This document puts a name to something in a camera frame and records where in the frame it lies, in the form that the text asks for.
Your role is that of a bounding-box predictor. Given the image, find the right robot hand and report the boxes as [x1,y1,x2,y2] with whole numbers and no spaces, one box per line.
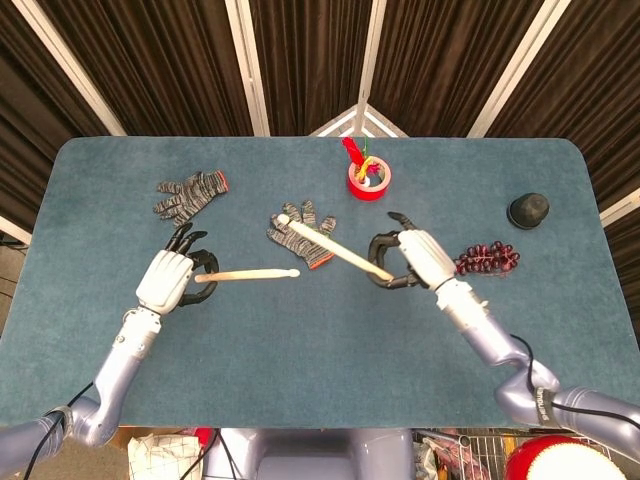
[367,211,464,292]

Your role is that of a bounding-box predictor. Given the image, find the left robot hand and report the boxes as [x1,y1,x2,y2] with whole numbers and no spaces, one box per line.
[134,222,220,316]

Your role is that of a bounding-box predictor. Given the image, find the cream wooden drumstick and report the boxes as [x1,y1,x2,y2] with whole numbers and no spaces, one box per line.
[276,213,395,282]
[193,268,302,285]

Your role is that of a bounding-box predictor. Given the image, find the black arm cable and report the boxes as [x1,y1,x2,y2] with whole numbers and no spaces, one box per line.
[22,382,96,480]
[509,333,640,416]

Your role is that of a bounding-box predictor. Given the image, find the wire basket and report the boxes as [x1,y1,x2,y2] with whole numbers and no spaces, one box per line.
[414,428,516,480]

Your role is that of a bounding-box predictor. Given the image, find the lavender robot torso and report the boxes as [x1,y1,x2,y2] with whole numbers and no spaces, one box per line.
[204,427,416,480]

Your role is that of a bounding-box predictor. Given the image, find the black dome-shaped object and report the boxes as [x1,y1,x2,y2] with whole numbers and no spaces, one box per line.
[506,191,551,231]

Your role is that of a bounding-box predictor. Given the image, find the cardboard box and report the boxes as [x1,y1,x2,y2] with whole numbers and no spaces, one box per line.
[112,425,195,451]

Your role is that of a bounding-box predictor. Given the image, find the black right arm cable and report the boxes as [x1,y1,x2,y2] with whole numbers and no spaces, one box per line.
[509,333,640,416]

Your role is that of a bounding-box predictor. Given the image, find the white partition frame post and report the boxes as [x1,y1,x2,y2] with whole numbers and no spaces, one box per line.
[223,0,272,138]
[308,0,402,139]
[9,0,127,137]
[466,0,559,139]

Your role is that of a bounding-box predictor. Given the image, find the brown curtain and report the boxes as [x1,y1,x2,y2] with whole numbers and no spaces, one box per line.
[0,0,640,246]

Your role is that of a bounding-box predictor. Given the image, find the blue felt table mat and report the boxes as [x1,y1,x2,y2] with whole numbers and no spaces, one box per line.
[0,135,627,430]

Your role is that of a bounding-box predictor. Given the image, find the red cup with items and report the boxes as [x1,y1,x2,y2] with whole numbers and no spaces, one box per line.
[347,154,393,202]

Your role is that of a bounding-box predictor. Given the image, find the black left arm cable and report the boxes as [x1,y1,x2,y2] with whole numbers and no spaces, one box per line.
[22,382,96,480]

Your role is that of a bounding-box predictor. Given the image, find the red and white ball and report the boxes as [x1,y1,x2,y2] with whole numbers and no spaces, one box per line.
[504,434,626,480]

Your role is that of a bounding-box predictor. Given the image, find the purple grape bunch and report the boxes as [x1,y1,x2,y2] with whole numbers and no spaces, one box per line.
[453,241,522,277]

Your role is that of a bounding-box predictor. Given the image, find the red feather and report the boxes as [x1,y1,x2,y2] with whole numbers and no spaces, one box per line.
[341,137,365,165]

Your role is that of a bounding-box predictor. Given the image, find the white checked cloth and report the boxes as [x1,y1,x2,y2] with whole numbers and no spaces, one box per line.
[127,433,204,480]

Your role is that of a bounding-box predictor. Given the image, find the grey striped knit glove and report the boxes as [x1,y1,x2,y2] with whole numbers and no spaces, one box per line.
[266,200,337,272]
[152,170,230,227]

